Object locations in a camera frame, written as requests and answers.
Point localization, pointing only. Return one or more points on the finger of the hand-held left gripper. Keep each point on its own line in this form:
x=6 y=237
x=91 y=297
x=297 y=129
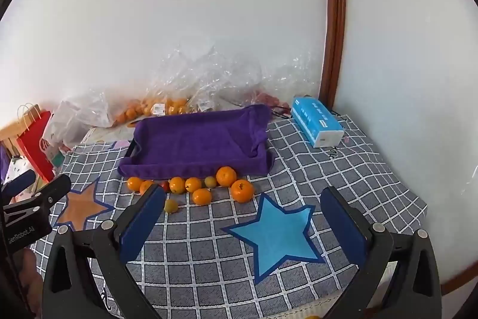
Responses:
x=18 y=182
x=56 y=188

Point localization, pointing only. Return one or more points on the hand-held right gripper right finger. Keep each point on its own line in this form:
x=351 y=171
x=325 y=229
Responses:
x=341 y=225

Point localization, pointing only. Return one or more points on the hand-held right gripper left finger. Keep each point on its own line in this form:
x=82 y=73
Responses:
x=143 y=225

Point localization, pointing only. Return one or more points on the small yellow-green plum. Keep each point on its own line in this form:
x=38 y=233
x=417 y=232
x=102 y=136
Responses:
x=171 y=206

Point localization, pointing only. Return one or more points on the small mandarin orange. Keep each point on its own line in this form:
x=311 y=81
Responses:
x=202 y=196
x=193 y=185
x=177 y=185
x=146 y=187

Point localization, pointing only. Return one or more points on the mandarin orange with stem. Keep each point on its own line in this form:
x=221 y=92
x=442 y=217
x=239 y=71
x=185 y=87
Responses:
x=134 y=183

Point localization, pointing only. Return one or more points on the red tomato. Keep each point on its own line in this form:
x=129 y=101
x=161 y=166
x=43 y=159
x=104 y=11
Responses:
x=164 y=186

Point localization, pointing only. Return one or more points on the large yellow-green plum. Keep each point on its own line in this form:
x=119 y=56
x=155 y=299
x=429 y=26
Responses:
x=210 y=181

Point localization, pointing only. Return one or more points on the medium orange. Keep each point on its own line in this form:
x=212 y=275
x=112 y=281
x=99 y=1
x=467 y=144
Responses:
x=226 y=176

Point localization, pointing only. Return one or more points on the purple towel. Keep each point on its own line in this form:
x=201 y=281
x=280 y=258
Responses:
x=201 y=143

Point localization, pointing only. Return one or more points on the large orange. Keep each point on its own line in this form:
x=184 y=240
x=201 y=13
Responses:
x=242 y=190

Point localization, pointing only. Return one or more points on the white red green carton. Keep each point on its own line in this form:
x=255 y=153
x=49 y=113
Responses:
x=52 y=151

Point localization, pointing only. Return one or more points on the red paper bag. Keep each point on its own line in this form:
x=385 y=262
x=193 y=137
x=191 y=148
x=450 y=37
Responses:
x=33 y=143

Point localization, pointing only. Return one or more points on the grey checked star mat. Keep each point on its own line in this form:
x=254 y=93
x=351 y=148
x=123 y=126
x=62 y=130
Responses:
x=209 y=248

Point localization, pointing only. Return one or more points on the printed play mat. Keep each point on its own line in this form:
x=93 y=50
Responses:
x=101 y=134

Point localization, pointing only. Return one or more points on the white plastic bag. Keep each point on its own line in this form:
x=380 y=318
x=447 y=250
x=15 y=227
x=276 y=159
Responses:
x=74 y=117

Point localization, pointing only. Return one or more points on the blue tissue pack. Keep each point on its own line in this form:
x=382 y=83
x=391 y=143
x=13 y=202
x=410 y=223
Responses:
x=317 y=121

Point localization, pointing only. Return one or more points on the labelled clear bag of oranges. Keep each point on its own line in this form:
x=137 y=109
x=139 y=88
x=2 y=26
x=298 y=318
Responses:
x=175 y=104

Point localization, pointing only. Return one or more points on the crumpled clear plastic bag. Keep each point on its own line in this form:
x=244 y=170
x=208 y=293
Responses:
x=287 y=80

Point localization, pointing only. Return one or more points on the brown wooden door frame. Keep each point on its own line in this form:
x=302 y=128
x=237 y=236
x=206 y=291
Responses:
x=336 y=23

